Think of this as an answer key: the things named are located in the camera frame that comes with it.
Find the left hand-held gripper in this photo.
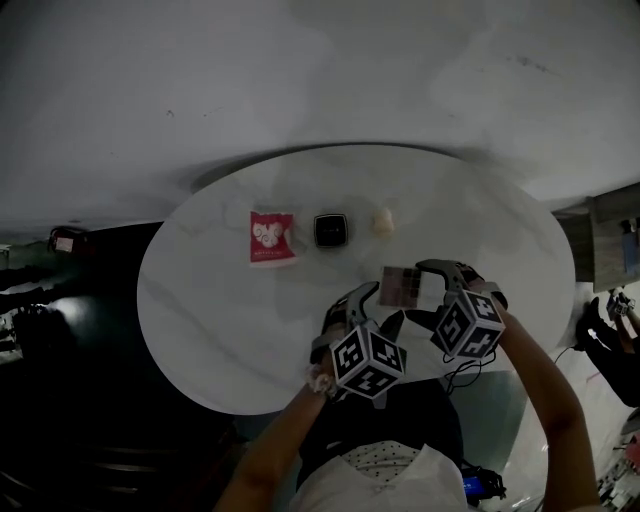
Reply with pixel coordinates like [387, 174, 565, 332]
[309, 281, 408, 401]

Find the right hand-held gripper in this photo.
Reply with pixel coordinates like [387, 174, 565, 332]
[403, 258, 506, 360]

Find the clear patterned small packet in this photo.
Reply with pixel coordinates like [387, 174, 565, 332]
[378, 264, 446, 311]

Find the small black square box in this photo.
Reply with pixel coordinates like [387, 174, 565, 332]
[313, 213, 350, 250]

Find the red snack packet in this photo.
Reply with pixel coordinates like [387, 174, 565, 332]
[248, 209, 299, 270]

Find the person's left forearm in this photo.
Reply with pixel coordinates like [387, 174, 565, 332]
[214, 384, 331, 512]

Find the person's right forearm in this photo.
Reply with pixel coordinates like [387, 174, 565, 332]
[497, 307, 604, 512]

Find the white oval marble table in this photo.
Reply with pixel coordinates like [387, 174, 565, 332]
[136, 142, 576, 416]

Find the person's right hand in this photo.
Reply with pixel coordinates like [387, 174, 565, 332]
[460, 263, 509, 314]

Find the white wrist scrunchie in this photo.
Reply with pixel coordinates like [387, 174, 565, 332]
[305, 364, 336, 399]

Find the person's black garment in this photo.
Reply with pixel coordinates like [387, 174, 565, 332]
[297, 384, 466, 491]

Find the person's white dotted top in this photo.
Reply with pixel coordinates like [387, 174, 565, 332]
[294, 439, 469, 512]

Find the grey side desk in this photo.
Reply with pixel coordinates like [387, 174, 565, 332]
[552, 182, 640, 294]

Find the black device with blue screen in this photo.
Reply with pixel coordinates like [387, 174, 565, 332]
[460, 467, 507, 501]

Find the red fire extinguisher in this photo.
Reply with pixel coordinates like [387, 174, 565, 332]
[47, 226, 89, 256]

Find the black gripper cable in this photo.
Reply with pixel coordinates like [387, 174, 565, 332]
[439, 349, 497, 397]

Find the thin floor cable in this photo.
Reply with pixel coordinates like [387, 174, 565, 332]
[552, 343, 582, 367]

